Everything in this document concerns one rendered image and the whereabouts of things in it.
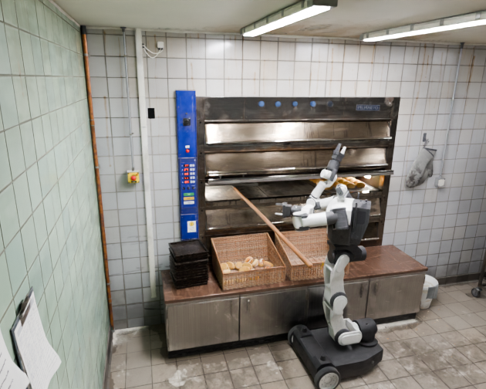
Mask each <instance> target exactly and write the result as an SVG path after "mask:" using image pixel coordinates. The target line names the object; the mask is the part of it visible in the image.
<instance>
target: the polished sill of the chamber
mask: <svg viewBox="0 0 486 389"><path fill-rule="evenodd" d="M358 192H359V196H360V197H362V196H374V195H382V193H383V192H382V191H381V190H372V191H350V192H349V193H350V194H351V196H352V197H358ZM335 195H337V193H325V194H321V195H320V196H319V198H321V199H324V198H329V197H332V196H335ZM309 196H310V194H301V195H289V196H277V197H264V198H248V200H249V201H250V202H251V203H252V204H260V203H272V202H284V201H305V200H307V199H308V198H309ZM226 205H247V203H246V202H245V200H244V199H243V198H241V199H228V200H217V201H205V207H215V206H226Z"/></svg>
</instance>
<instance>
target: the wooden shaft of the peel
mask: <svg viewBox="0 0 486 389"><path fill-rule="evenodd" d="M234 190H235V191H236V192H237V193H238V194H239V195H240V196H241V197H242V198H243V199H244V200H245V202H246V203H247V204H248V205H249V206H250V207H251V208H252V209H253V210H254V211H255V212H256V213H257V214H258V215H259V216H260V217H261V219H262V220H263V221H264V222H265V223H266V224H267V225H268V226H269V227H270V228H271V229H272V230H273V231H274V232H275V233H276V234H277V236H278V237H279V238H280V239H281V240H282V241H283V242H284V243H285V244H286V245H287V246H288V247H289V248H290V249H291V250H292V251H293V252H294V253H295V254H296V255H297V256H298V257H299V258H300V259H301V260H302V261H303V262H304V263H305V264H306V265H307V266H308V267H309V268H310V269H311V268H312V267H313V265H312V263H311V262H310V261H309V260H308V259H307V258H306V257H305V256H304V255H303V254H302V253H301V252H300V251H299V250H298V249H297V248H296V247H295V246H294V245H293V244H292V243H291V242H290V241H289V240H288V239H287V238H286V237H285V236H284V235H283V234H282V233H281V232H280V231H279V230H278V229H277V228H276V227H275V226H274V225H273V224H272V223H271V222H270V221H269V220H268V219H267V218H266V217H265V216H264V215H263V214H262V213H261V212H260V211H259V210H258V209H257V208H256V207H255V206H254V205H253V204H252V203H251V202H250V201H249V200H248V199H247V198H246V197H245V196H244V195H243V194H242V193H241V192H240V191H239V190H238V189H237V188H236V187H234Z"/></svg>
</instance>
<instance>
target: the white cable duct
mask: <svg viewBox="0 0 486 389"><path fill-rule="evenodd" d="M135 41H136V54H137V78H138V91H139V104H140V129H141V141H142V154H143V179H144V191H145V204H146V216H147V241H148V254H149V267H150V291H151V298H155V297H157V291H156V277H155V264H154V237H153V223H152V210H151V196H150V169H149V156H148V142H147V115H146V102H145V88H144V74H143V48H142V34H141V29H139V28H135Z"/></svg>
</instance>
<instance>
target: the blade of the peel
mask: <svg viewBox="0 0 486 389"><path fill-rule="evenodd" d="M205 185H206V187H205V189H218V188H231V185H232V184H207V183H205ZM234 185H235V186H236V187H237V188H241V187H253V186H258V183H257V182H248V183H234Z"/></svg>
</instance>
